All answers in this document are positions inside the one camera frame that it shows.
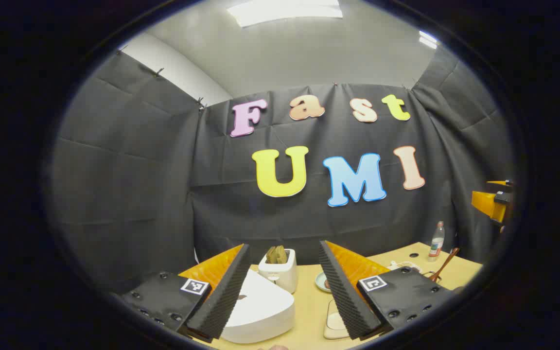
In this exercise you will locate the clear bottle with red label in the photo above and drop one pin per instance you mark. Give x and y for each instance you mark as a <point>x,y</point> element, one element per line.
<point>436,243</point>

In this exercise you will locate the brown bread slices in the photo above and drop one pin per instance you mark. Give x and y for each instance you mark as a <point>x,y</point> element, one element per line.
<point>276,254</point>

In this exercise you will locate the white rice cooker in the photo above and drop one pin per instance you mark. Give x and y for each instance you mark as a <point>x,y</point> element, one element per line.
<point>265,311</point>

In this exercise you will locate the ceiling light panel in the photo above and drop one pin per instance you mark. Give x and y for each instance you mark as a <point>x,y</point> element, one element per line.
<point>285,12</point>

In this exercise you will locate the black backdrop cloth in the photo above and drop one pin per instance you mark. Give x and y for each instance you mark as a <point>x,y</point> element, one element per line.
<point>139,194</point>

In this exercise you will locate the white toaster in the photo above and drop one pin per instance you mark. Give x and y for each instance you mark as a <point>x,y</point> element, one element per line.
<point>282,277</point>

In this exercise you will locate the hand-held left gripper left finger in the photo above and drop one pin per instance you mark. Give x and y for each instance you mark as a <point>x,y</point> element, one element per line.
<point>221,296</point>

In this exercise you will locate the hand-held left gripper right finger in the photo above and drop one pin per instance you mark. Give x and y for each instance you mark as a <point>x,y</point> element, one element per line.
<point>343,296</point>

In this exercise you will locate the brown wooden spoon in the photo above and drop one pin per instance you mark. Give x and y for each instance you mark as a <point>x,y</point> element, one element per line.
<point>445,265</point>

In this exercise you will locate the pale green plate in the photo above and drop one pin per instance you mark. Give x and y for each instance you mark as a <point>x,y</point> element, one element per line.
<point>322,282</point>

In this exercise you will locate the white divided dish of grains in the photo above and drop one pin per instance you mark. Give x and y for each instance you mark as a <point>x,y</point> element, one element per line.
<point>404,266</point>

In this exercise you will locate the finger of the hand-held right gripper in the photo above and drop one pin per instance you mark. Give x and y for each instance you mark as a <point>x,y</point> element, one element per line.
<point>486,203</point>
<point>501,183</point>

